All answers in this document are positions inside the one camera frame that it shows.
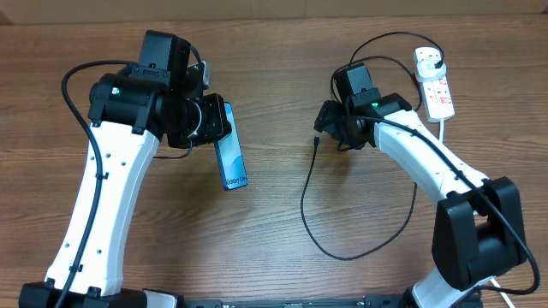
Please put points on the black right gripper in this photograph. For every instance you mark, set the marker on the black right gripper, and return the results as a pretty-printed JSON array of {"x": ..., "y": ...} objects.
[{"x": 328, "y": 124}]

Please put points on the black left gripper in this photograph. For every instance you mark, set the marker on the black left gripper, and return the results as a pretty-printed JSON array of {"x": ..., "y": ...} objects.
[{"x": 217, "y": 125}]

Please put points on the Samsung Galaxy smartphone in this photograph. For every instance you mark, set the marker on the Samsung Galaxy smartphone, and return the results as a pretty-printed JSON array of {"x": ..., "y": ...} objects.
[{"x": 229, "y": 156}]

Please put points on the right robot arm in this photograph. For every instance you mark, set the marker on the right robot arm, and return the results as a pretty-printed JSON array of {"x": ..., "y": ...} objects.
[{"x": 478, "y": 230}]

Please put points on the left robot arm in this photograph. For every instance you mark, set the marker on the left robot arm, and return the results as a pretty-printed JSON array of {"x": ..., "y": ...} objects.
[{"x": 160, "y": 97}]

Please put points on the white power strip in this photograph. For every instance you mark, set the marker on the white power strip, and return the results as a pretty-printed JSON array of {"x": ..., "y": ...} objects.
[{"x": 437, "y": 98}]

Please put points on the white USB wall charger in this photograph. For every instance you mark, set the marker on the white USB wall charger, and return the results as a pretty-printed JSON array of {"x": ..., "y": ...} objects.
[{"x": 427, "y": 71}]

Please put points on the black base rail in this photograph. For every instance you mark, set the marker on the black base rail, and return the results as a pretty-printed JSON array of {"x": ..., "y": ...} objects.
[{"x": 291, "y": 304}]

